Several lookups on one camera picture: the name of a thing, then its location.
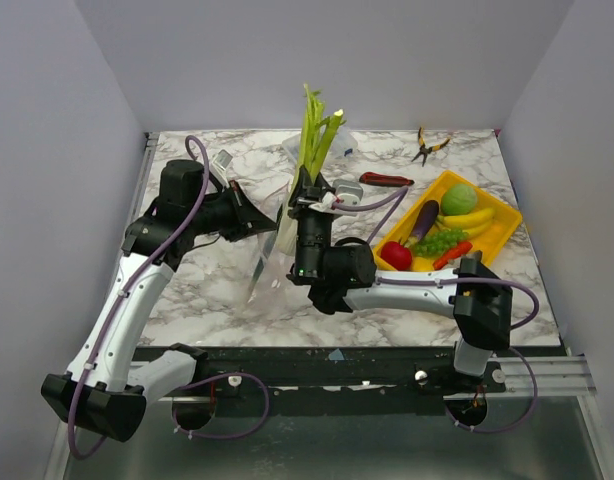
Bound red toy apple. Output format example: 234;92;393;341
380;241;413;271

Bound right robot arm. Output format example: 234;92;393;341
285;168;513;392

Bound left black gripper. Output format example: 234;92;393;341
189;179;279;243

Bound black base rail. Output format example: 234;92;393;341
167;347;506;417

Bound purple toy eggplant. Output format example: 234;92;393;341
407;200;440;246

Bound orange toy carrot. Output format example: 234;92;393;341
433;241;473;270

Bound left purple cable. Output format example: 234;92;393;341
66;135;273;461

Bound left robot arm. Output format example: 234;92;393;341
41;159;276;442

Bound green toy scallion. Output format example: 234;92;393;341
247;231;277;296

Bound clear zip top bag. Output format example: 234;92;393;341
243;181;295;311

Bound green toy cabbage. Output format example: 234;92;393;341
440;184;478;216

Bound toy celery stalk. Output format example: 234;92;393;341
276;83;345;255

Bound red black utility knife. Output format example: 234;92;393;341
358;172;414;188

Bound clear plastic organizer box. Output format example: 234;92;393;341
281;126;358;164

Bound yellow toy banana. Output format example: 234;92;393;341
435;207;495;238

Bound yellow black pliers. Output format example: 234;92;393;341
412;126;451;166

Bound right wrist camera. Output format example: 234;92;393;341
332;179;364;206

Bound yellow toy lemon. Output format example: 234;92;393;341
411;257;435;272

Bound yellow plastic tray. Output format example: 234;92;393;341
373;171;522;272

